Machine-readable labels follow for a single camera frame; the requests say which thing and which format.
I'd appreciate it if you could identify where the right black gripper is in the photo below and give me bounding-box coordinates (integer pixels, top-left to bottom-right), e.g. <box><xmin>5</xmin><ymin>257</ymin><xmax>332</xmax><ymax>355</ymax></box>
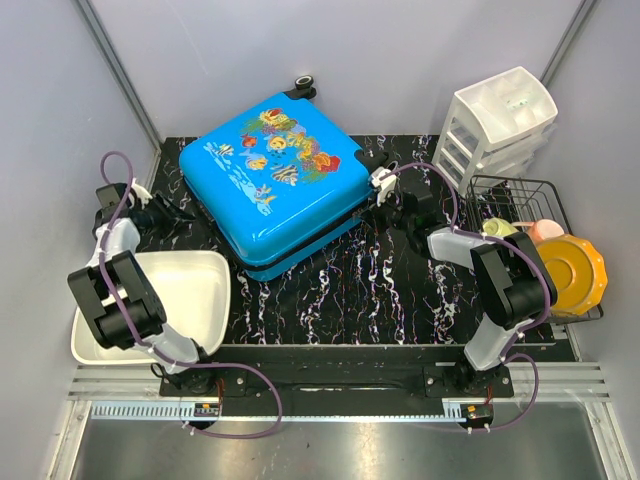
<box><xmin>357</xmin><ymin>187</ymin><xmax>414</xmax><ymax>235</ymax></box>

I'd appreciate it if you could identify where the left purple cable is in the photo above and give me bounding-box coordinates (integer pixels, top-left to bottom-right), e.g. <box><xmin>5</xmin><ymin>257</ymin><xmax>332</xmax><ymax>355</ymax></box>
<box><xmin>99</xmin><ymin>150</ymin><xmax>284</xmax><ymax>440</ymax></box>

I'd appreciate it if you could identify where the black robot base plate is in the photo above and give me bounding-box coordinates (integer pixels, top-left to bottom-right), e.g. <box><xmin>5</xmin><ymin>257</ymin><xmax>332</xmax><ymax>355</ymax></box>
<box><xmin>151</xmin><ymin>340</ymin><xmax>576</xmax><ymax>398</ymax></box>

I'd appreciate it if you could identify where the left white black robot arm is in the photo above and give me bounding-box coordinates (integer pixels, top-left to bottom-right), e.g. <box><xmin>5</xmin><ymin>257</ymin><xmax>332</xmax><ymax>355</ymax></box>
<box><xmin>67</xmin><ymin>183</ymin><xmax>216</xmax><ymax>396</ymax></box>

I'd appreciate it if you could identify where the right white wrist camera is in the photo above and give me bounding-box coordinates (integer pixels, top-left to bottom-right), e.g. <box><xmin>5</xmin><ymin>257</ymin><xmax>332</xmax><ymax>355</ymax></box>
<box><xmin>369</xmin><ymin>167</ymin><xmax>398</xmax><ymax>207</ymax></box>

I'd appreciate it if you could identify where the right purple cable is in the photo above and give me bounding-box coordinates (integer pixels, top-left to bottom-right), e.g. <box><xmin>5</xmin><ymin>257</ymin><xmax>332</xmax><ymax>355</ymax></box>
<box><xmin>384</xmin><ymin>162</ymin><xmax>552</xmax><ymax>432</ymax></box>

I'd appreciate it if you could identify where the black wire dish rack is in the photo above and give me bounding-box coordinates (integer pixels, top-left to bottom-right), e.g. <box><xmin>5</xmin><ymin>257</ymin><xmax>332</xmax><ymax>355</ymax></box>
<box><xmin>465</xmin><ymin>175</ymin><xmax>603</xmax><ymax>324</ymax></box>

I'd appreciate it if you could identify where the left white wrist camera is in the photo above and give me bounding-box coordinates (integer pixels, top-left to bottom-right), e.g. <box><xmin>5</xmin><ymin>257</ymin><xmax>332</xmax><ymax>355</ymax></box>
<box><xmin>128</xmin><ymin>182</ymin><xmax>153</xmax><ymax>209</ymax></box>

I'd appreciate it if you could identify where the yellow scalloped plate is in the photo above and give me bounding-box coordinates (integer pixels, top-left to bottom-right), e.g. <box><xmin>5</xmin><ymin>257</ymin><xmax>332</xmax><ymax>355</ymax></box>
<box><xmin>537</xmin><ymin>234</ymin><xmax>608</xmax><ymax>316</ymax></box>

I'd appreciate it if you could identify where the purple cable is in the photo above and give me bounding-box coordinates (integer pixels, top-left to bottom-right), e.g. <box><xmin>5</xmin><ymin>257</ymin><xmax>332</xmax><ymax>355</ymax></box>
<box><xmin>99</xmin><ymin>150</ymin><xmax>284</xmax><ymax>440</ymax></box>
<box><xmin>384</xmin><ymin>162</ymin><xmax>552</xmax><ymax>432</ymax></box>

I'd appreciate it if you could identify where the aluminium slotted rail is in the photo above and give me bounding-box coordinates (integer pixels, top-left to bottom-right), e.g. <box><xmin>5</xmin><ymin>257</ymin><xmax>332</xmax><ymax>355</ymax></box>
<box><xmin>68</xmin><ymin>362</ymin><xmax>610</xmax><ymax>423</ymax></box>

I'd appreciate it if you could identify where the white plastic basin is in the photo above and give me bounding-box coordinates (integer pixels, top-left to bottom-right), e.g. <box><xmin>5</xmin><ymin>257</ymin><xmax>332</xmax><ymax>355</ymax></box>
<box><xmin>71</xmin><ymin>250</ymin><xmax>231</xmax><ymax>366</ymax></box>

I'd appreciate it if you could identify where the pale green cup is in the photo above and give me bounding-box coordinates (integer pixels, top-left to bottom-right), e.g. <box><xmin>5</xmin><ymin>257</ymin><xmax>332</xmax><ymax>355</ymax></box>
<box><xmin>482</xmin><ymin>217</ymin><xmax>520</xmax><ymax>238</ymax></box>

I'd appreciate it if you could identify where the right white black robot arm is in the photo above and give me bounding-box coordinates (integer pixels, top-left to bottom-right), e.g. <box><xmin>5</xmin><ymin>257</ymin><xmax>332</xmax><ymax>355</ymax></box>
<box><xmin>363</xmin><ymin>194</ymin><xmax>558</xmax><ymax>397</ymax></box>

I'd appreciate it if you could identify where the blue fish print suitcase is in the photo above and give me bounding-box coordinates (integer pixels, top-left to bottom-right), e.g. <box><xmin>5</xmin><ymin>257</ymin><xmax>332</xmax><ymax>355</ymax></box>
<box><xmin>179</xmin><ymin>75</ymin><xmax>390</xmax><ymax>282</ymax></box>

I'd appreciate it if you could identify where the white plastic drawer organizer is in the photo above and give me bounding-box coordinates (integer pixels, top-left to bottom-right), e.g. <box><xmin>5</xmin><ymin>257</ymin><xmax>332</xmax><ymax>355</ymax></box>
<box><xmin>432</xmin><ymin>66</ymin><xmax>558</xmax><ymax>195</ymax></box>

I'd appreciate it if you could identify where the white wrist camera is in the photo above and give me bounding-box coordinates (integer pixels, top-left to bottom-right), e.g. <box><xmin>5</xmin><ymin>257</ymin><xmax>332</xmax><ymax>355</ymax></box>
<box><xmin>369</xmin><ymin>167</ymin><xmax>398</xmax><ymax>207</ymax></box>
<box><xmin>128</xmin><ymin>182</ymin><xmax>153</xmax><ymax>209</ymax></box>

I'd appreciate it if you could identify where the pink cup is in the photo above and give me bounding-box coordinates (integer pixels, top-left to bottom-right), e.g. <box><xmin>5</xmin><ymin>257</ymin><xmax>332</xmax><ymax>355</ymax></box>
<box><xmin>512</xmin><ymin>219</ymin><xmax>565</xmax><ymax>244</ymax></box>

